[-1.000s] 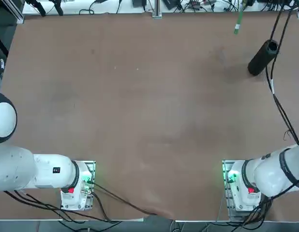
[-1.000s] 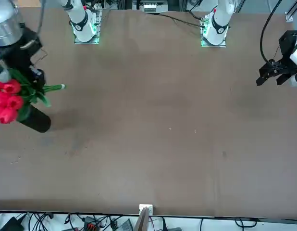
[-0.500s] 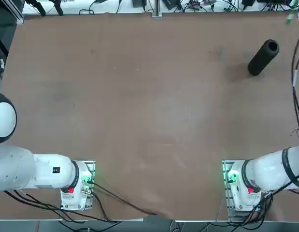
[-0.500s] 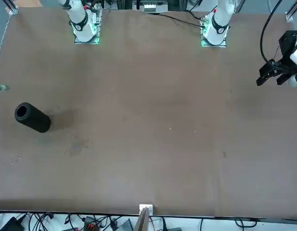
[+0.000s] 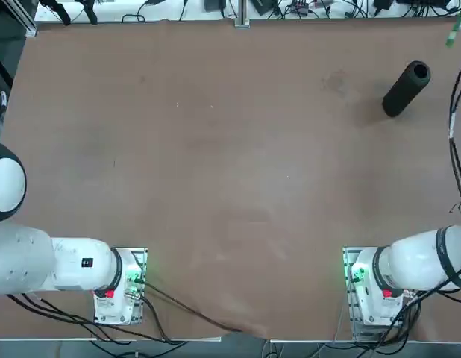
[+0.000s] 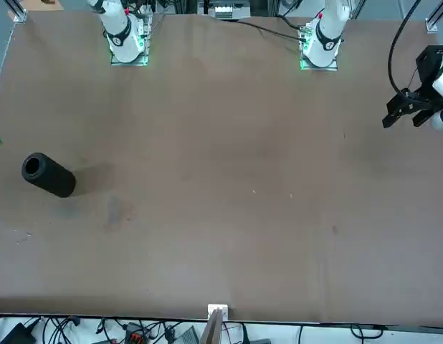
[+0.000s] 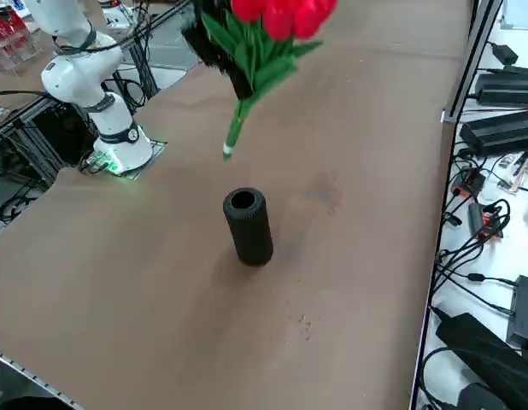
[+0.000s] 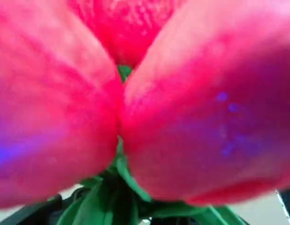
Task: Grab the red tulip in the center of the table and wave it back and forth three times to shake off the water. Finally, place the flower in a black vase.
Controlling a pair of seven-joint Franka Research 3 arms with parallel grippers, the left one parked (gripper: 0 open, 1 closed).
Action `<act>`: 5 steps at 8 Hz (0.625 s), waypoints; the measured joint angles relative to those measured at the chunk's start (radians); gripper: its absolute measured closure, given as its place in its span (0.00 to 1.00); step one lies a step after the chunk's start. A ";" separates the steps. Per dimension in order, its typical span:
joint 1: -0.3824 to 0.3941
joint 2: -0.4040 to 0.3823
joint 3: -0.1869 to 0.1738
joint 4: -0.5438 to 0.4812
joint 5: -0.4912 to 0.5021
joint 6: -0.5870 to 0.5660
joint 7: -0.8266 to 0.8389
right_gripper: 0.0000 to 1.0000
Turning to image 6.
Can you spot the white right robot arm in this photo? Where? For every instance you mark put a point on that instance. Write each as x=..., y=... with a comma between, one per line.
x=121, y=39

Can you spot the white post bracket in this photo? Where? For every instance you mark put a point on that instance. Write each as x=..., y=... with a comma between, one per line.
x=218, y=307

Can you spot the black power adapter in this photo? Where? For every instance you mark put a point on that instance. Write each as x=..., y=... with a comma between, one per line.
x=17, y=333

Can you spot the aluminium camera post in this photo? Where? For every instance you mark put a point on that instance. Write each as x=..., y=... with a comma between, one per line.
x=211, y=328

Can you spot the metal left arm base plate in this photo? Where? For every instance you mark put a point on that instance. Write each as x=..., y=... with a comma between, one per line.
x=303, y=53

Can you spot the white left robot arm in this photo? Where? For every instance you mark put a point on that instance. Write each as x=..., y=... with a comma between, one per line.
x=323, y=39

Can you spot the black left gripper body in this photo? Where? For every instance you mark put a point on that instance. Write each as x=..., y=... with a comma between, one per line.
x=429, y=68

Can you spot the black device with red connectors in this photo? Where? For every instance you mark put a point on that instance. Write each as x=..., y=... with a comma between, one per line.
x=134, y=333

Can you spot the grey power strip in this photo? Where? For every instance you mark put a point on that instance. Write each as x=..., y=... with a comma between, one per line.
x=223, y=11

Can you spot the aluminium rail corner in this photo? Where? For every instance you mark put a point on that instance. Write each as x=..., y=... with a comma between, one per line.
x=433, y=21
x=19, y=14

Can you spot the black cylindrical vase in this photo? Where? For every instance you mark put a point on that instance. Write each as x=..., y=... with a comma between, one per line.
x=53, y=179

